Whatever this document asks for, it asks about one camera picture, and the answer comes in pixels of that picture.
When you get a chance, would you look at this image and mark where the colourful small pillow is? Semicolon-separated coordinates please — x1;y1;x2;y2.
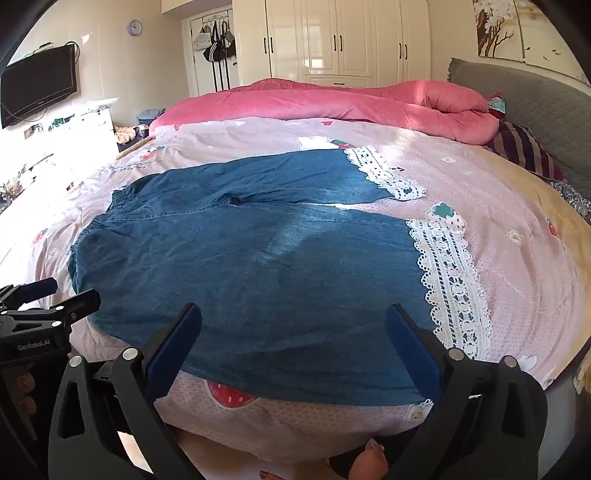
487;92;507;121

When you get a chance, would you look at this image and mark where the dark floral cloth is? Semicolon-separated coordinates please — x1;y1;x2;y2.
549;179;591;224

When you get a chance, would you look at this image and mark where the white dresser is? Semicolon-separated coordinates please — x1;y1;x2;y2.
46;98;120;160

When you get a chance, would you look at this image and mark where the person's left hand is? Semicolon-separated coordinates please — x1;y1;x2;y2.
14;369;40;416

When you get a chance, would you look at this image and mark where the dark striped pillow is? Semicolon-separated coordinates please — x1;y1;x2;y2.
485;121;566;182

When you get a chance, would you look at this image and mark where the floral wall painting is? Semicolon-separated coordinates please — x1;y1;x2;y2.
472;0;583;79

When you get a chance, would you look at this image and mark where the black white-striped hanging bag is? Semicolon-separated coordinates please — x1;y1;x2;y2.
203;23;227;63

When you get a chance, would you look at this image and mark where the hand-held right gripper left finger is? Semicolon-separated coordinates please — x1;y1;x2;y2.
48;302;204;480

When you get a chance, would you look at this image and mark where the pink printed bedsheet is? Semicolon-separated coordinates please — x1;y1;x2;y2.
0;115;591;464

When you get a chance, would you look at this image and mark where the pink quilt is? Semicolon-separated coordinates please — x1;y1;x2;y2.
148;78;502;141

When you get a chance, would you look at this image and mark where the black wall television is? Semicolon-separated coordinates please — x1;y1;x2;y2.
0;45;78;130

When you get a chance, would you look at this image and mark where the white door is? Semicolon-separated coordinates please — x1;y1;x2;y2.
181;11;241;97

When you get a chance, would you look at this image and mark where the grey padded headboard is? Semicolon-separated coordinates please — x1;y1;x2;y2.
447;58;591;195

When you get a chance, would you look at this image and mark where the blue denim pants lace trim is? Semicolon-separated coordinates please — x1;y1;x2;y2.
68;148;492;407

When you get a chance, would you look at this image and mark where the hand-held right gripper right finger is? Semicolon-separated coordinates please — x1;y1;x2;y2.
385;304;550;480

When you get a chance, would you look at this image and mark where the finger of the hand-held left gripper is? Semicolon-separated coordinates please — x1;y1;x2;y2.
44;290;101;329
0;278;58;311

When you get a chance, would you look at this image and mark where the cream wardrobe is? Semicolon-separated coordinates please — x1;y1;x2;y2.
232;0;432;88

